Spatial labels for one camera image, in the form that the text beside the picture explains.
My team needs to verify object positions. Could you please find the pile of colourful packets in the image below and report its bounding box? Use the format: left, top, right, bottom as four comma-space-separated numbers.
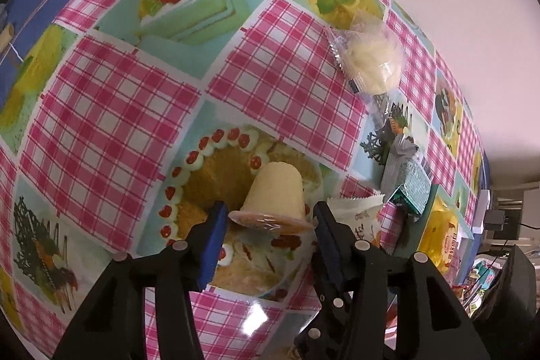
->
453, 254, 507, 319

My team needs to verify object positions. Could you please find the pink checked printed tablecloth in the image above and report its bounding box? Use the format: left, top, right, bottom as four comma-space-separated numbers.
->
0, 0, 492, 360

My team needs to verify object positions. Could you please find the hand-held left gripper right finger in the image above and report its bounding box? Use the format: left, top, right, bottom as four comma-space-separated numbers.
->
293, 201, 492, 360

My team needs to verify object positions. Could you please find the pale yellow pudding cup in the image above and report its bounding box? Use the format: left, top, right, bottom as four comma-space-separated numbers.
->
228, 161, 316, 235

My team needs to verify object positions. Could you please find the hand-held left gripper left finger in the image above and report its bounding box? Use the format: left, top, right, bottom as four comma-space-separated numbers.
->
53, 201, 231, 360

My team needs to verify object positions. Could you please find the cream bun in clear packet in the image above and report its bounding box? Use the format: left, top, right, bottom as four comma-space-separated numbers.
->
327, 9, 406, 99

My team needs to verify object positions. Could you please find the white box with teal sides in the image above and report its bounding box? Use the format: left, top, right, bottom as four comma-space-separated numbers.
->
399, 185, 475, 280

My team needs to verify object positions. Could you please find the black power adapter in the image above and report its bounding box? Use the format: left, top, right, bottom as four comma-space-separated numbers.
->
485, 208, 521, 234

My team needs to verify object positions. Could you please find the green silver snack packet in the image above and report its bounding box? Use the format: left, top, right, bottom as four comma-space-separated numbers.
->
380, 132, 433, 222

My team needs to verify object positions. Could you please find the white leaf-print snack packet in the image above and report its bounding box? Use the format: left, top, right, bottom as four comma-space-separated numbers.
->
327, 193, 391, 255

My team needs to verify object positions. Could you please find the yellow glossy snack packet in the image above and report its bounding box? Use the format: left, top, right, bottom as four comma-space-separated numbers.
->
417, 195, 461, 276

